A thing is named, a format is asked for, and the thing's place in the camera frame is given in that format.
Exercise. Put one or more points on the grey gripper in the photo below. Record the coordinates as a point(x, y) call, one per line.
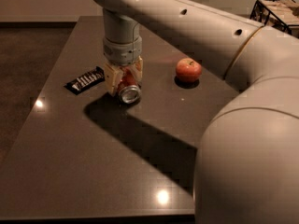
point(122, 52)

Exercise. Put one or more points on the red coke can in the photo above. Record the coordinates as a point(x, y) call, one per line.
point(128, 89)

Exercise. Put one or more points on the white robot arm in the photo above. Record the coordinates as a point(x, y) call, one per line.
point(247, 164)

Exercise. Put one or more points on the black chocolate bar wrapper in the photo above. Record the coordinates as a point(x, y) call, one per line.
point(86, 81)

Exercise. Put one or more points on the red apple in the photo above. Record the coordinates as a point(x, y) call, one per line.
point(188, 70)

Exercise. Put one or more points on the black wire basket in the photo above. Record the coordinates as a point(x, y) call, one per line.
point(280, 14)

